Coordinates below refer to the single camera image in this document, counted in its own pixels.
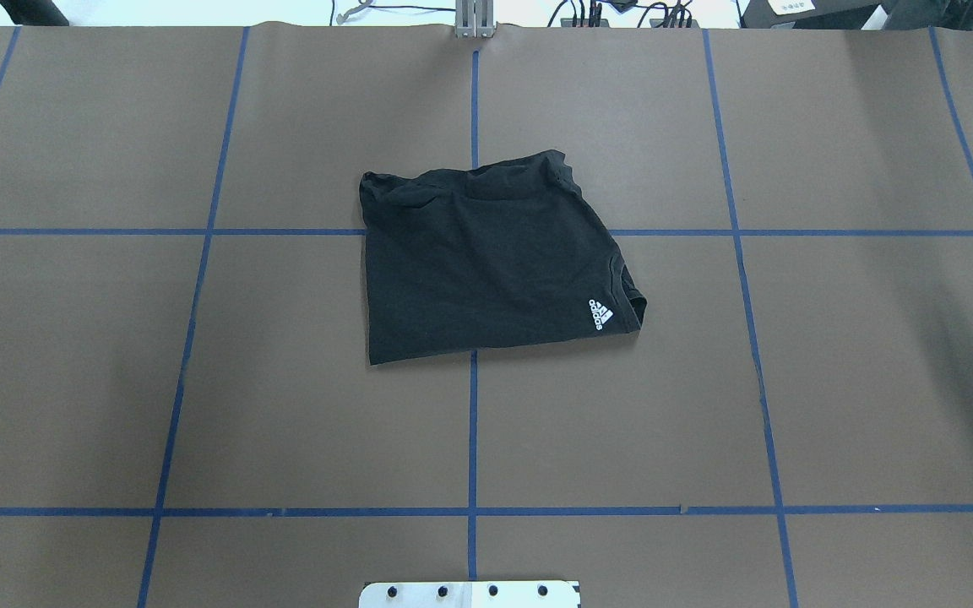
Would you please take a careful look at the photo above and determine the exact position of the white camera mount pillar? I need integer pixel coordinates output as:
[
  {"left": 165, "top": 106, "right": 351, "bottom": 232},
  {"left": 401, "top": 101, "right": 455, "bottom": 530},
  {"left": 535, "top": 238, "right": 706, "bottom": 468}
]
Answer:
[{"left": 358, "top": 580, "right": 582, "bottom": 607}]

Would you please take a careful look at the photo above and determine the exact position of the black t-shirt with logo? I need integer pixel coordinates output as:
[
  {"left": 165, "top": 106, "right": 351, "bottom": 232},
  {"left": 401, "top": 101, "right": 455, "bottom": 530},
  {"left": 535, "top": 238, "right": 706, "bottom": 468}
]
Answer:
[{"left": 359, "top": 149, "right": 646, "bottom": 365}]

